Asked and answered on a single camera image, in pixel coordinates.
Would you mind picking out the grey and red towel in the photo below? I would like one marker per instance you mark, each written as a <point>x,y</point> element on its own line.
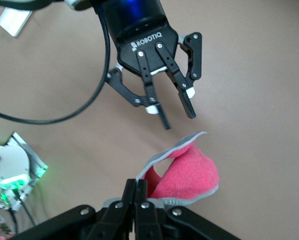
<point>189,175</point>

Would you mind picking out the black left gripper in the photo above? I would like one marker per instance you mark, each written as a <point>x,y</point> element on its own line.
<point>144,30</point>

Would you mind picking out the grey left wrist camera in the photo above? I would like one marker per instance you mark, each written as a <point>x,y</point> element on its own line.
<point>75,3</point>

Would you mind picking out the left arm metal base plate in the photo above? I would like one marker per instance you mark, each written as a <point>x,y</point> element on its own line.
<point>34,160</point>

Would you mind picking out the white rack base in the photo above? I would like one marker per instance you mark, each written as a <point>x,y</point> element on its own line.
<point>14,20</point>

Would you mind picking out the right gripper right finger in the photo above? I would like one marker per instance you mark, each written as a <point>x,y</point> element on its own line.
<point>142,190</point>

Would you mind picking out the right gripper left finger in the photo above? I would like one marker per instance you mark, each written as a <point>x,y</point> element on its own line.
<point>129,190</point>

